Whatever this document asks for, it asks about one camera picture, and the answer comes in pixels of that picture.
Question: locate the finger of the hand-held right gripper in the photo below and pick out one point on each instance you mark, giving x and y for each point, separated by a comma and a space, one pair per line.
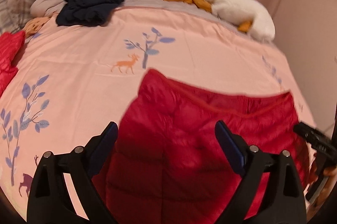
313, 138

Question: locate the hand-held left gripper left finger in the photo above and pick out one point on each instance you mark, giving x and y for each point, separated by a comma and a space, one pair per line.
101, 145

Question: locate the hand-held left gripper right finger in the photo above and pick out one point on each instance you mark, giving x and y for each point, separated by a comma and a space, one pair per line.
231, 147

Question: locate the red down jacket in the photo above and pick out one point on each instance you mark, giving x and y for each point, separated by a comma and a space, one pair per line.
200, 147
8, 58

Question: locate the navy blue clothes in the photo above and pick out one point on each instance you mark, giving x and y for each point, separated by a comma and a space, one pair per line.
87, 2

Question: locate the pink deer printed blanket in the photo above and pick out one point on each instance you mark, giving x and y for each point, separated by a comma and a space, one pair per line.
84, 76

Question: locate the folded red down jacket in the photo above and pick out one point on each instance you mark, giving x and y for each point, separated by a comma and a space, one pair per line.
8, 58

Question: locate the small orange plush doll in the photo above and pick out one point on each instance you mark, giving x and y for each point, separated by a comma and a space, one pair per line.
35, 25

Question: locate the white goose plush toy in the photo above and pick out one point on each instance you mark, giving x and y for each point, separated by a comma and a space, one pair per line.
237, 9

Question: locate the grey rolled cloth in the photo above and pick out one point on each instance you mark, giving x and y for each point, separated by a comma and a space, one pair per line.
46, 3

